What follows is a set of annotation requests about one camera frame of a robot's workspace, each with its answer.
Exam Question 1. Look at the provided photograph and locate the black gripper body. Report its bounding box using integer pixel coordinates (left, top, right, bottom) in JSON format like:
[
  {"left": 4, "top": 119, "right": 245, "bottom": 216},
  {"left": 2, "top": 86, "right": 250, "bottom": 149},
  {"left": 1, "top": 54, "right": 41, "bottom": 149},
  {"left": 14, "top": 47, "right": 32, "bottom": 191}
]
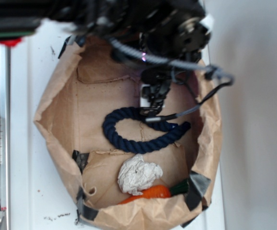
[{"left": 138, "top": 54, "right": 201, "bottom": 118}]

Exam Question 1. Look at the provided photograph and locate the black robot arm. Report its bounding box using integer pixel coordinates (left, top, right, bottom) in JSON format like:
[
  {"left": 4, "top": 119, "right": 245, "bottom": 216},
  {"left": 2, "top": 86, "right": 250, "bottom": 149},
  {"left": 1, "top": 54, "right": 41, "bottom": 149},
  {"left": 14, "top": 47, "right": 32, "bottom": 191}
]
[{"left": 0, "top": 0, "right": 212, "bottom": 122}]

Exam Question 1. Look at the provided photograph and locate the brown paper bag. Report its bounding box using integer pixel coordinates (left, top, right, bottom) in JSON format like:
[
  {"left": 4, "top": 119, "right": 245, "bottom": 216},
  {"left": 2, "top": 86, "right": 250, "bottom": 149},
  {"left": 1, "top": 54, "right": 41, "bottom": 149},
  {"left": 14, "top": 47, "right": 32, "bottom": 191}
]
[{"left": 34, "top": 37, "right": 222, "bottom": 230}]

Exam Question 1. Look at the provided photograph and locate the crumpled white paper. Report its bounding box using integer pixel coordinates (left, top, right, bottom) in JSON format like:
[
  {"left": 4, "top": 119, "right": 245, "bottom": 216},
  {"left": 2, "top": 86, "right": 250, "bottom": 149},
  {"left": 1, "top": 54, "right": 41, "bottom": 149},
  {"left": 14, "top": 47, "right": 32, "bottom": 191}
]
[{"left": 117, "top": 154, "right": 163, "bottom": 196}]

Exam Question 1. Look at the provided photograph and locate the orange plastic carrot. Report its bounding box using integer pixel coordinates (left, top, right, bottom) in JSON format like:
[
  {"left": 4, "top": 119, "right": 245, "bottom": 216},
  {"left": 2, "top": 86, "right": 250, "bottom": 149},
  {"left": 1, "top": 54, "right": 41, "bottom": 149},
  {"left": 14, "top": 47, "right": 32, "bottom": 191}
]
[{"left": 120, "top": 179, "right": 189, "bottom": 205}]

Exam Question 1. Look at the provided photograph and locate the grey braided cable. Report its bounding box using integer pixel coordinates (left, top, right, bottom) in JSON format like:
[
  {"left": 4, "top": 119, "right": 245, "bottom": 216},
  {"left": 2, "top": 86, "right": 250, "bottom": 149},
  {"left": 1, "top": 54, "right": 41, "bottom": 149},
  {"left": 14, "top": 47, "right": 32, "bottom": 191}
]
[{"left": 109, "top": 38, "right": 234, "bottom": 123}]

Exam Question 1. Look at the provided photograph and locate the navy blue rope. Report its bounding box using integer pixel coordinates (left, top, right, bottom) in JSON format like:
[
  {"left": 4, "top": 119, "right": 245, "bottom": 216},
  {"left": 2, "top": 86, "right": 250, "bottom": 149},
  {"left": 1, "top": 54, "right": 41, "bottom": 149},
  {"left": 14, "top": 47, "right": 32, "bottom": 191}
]
[{"left": 102, "top": 107, "right": 191, "bottom": 154}]

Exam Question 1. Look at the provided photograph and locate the aluminium frame rail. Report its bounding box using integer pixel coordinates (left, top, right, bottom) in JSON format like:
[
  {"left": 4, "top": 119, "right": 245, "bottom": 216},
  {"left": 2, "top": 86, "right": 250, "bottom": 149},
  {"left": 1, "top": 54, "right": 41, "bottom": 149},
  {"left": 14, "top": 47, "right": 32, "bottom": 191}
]
[{"left": 0, "top": 45, "right": 11, "bottom": 230}]

